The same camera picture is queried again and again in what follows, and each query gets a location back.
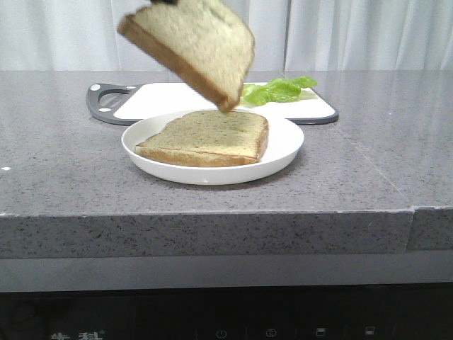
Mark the white round plate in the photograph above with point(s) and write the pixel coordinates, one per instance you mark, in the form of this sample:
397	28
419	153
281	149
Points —
284	141

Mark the green lettuce leaf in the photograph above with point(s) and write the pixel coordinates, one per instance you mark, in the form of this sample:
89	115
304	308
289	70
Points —
279	90

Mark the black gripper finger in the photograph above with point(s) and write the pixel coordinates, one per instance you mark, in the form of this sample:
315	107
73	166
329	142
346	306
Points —
164	1

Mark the black appliance control panel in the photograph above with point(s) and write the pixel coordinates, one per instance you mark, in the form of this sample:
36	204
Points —
408	311

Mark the bread slice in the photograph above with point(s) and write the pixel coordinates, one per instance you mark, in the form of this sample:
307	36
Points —
209	138
205	43

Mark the white cutting board grey rim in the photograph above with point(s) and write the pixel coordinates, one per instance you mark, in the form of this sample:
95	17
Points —
125	105

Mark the grey curtain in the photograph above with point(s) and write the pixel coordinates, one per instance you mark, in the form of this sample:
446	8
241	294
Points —
290	35

